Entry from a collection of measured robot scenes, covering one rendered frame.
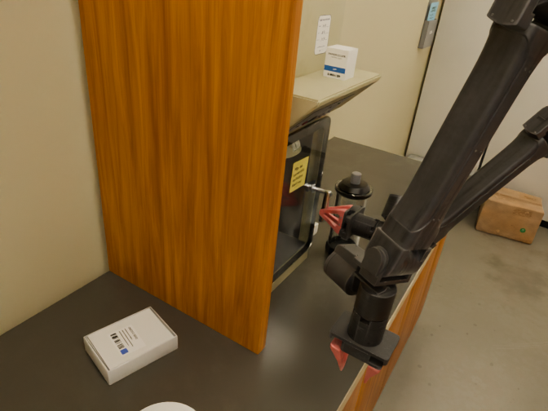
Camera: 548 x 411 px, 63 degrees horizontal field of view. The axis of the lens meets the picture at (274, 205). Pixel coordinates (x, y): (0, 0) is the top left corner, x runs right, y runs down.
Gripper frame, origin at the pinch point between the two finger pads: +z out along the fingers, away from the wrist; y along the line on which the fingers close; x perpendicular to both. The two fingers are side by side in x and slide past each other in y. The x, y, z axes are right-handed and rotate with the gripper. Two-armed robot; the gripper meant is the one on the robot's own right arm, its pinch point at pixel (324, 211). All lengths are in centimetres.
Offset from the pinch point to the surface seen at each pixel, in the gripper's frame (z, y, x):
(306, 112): -4.0, 30.1, -30.1
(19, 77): 49, 50, -27
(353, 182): -1.7, -13.9, -5.6
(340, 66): -1.7, 13.1, -37.6
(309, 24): 5.2, 16.5, -44.6
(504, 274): -58, -210, 89
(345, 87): -5.5, 17.7, -34.2
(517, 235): -59, -261, 77
